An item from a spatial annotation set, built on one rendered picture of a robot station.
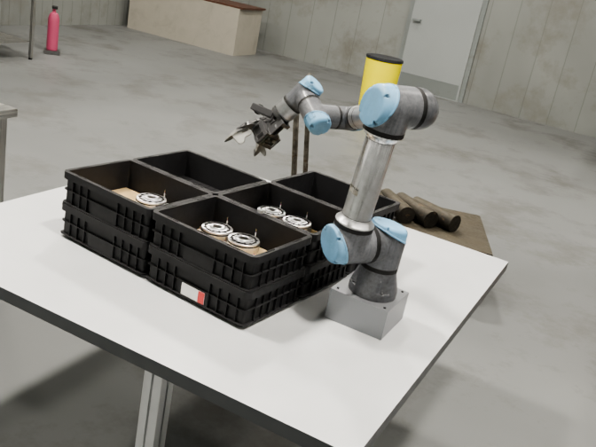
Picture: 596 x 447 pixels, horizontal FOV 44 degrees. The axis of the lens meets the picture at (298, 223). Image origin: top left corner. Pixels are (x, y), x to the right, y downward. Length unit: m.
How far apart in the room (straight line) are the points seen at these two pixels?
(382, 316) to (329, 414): 0.46
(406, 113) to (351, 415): 0.78
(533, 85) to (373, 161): 9.43
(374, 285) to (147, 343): 0.69
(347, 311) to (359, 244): 0.25
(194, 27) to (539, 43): 5.17
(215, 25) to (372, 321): 9.93
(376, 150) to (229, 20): 9.83
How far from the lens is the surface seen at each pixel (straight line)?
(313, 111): 2.31
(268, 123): 2.45
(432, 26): 11.68
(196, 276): 2.19
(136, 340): 2.03
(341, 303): 2.26
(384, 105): 1.95
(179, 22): 12.29
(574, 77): 11.31
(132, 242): 2.35
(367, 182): 2.05
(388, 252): 2.19
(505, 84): 11.48
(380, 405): 1.95
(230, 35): 11.76
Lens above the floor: 1.74
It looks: 20 degrees down
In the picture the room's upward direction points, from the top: 11 degrees clockwise
